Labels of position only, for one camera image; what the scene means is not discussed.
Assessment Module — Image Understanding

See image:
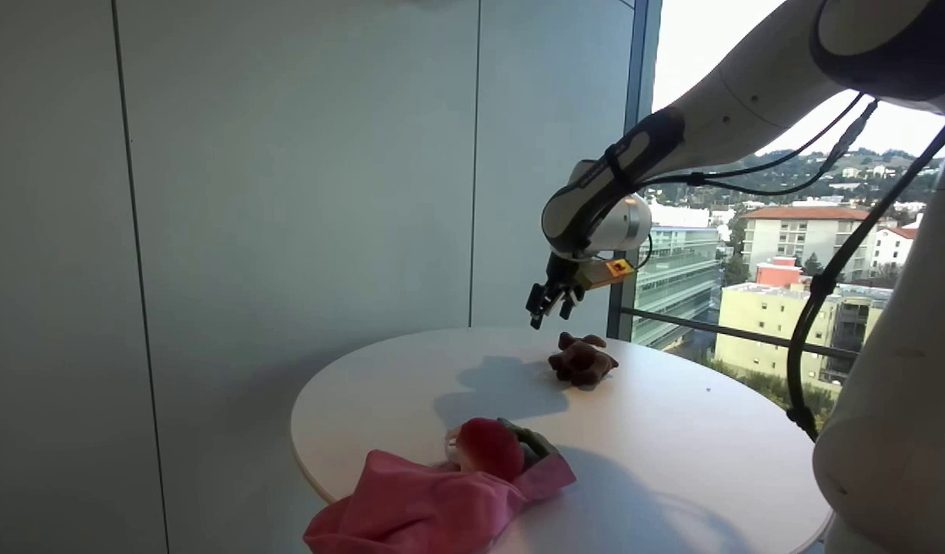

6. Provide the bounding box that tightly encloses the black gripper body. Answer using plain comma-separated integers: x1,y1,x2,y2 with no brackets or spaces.
530,249,599,312

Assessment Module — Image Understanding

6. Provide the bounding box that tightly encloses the brown plush toy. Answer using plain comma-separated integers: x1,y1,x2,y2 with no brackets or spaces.
546,328,621,391

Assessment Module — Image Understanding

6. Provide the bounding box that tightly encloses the red ball toy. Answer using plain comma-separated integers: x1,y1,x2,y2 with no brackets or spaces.
452,414,533,480

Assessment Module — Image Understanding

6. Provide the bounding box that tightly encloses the pink cloth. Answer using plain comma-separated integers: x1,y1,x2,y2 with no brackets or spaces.
303,447,578,554

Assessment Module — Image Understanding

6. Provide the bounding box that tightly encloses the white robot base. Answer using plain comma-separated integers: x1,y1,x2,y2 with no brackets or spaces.
810,126,945,554

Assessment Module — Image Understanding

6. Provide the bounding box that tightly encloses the glass office building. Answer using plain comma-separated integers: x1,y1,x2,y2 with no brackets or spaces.
632,224,726,358

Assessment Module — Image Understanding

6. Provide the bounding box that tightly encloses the black window railing bar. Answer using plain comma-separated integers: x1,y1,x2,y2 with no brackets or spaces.
635,305,854,362

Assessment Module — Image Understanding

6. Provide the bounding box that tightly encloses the yellow building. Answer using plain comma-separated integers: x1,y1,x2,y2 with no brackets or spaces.
712,281,897,398

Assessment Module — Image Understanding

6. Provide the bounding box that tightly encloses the white building with red roof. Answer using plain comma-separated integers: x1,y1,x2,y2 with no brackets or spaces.
741,204,918,281

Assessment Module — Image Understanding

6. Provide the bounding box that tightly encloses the golden wrist camera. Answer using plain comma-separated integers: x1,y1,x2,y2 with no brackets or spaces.
590,252,638,286

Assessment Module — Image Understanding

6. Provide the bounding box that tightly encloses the window frame post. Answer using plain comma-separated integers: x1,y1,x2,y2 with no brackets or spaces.
602,0,665,346

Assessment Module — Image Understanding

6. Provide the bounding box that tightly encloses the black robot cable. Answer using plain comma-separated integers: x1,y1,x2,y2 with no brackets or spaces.
638,90,883,201

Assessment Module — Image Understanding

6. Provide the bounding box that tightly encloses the thick black base cable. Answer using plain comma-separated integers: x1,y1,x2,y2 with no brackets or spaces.
783,100,945,442

